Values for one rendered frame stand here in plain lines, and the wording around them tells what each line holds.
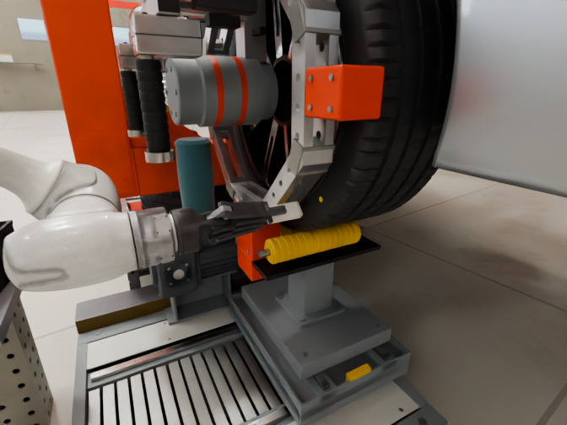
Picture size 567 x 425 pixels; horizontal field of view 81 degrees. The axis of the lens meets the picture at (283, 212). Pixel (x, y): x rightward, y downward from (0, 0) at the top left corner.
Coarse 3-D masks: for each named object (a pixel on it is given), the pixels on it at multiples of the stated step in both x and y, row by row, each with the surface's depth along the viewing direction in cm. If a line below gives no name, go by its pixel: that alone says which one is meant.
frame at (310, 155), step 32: (288, 0) 50; (320, 0) 48; (224, 32) 86; (320, 32) 48; (320, 64) 52; (224, 128) 96; (320, 128) 55; (224, 160) 91; (288, 160) 58; (320, 160) 55; (256, 192) 84; (288, 192) 62
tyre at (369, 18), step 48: (336, 0) 52; (384, 0) 48; (432, 0) 52; (384, 48) 48; (432, 48) 52; (384, 96) 50; (432, 96) 55; (240, 144) 100; (336, 144) 59; (384, 144) 54; (432, 144) 60; (336, 192) 61; (384, 192) 64
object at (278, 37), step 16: (272, 0) 74; (272, 16) 85; (272, 32) 90; (288, 32) 74; (272, 48) 93; (288, 48) 74; (272, 64) 79; (288, 64) 79; (288, 80) 81; (288, 96) 83; (288, 112) 84; (240, 128) 98; (256, 128) 95; (272, 128) 85; (288, 128) 78; (336, 128) 58; (256, 144) 98; (272, 144) 88; (288, 144) 79; (256, 160) 95; (272, 160) 89; (272, 176) 92
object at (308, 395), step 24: (240, 312) 108; (264, 336) 101; (264, 360) 94; (360, 360) 92; (384, 360) 89; (408, 360) 93; (288, 384) 82; (312, 384) 82; (336, 384) 85; (360, 384) 85; (384, 384) 91; (288, 408) 84; (312, 408) 79; (336, 408) 83
